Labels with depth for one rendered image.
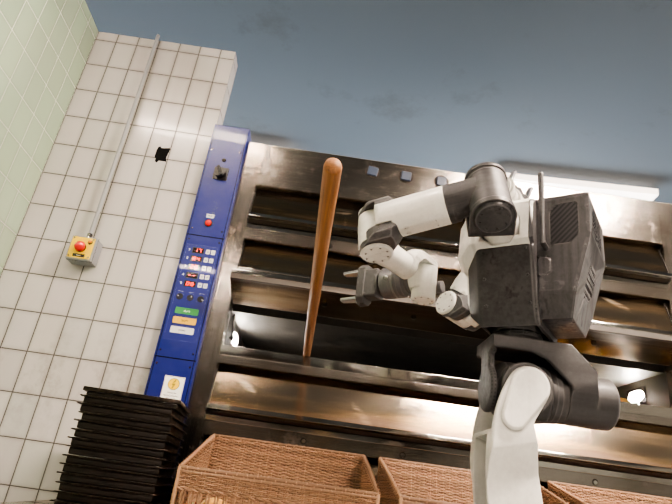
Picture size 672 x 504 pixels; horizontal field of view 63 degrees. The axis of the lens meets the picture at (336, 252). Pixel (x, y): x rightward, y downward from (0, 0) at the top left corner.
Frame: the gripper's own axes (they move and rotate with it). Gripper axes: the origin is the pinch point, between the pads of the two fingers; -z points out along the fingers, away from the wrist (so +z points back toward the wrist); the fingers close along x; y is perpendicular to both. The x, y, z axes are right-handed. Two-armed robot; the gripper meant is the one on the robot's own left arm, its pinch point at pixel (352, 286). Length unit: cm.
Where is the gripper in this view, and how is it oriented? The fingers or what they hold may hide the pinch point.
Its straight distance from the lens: 162.2
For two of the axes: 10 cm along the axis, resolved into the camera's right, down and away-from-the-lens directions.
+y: 5.2, 4.0, 7.5
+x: -1.3, 9.1, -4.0
